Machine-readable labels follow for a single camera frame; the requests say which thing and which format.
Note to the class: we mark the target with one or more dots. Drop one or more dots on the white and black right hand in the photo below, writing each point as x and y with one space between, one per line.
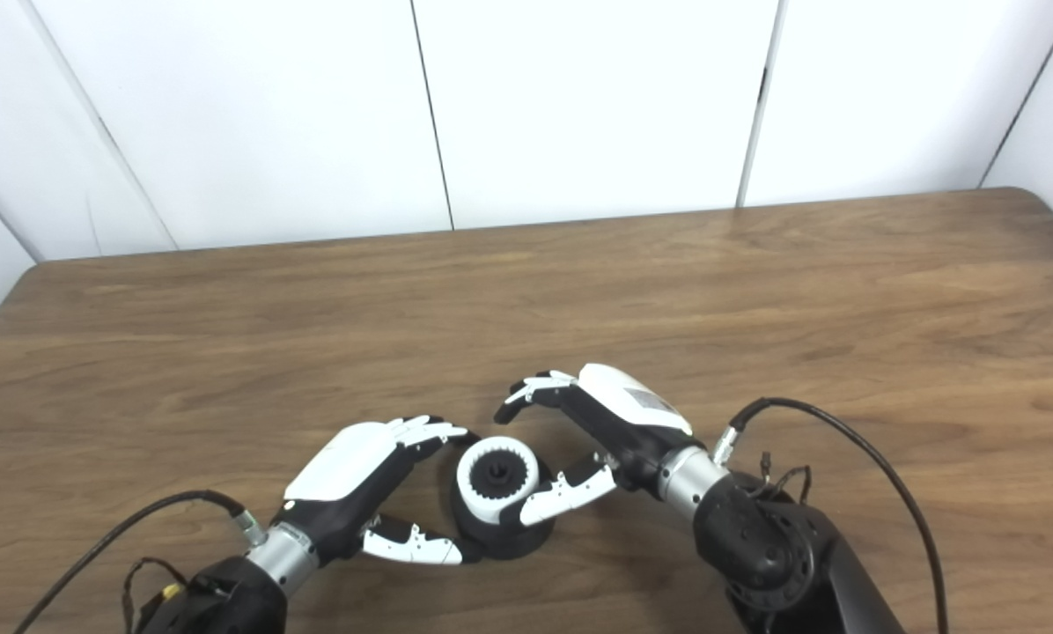
632 414

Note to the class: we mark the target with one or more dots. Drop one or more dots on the white and black left hand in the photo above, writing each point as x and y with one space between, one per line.
346 462

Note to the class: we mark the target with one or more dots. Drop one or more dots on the round black part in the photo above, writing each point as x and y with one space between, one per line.
509 539

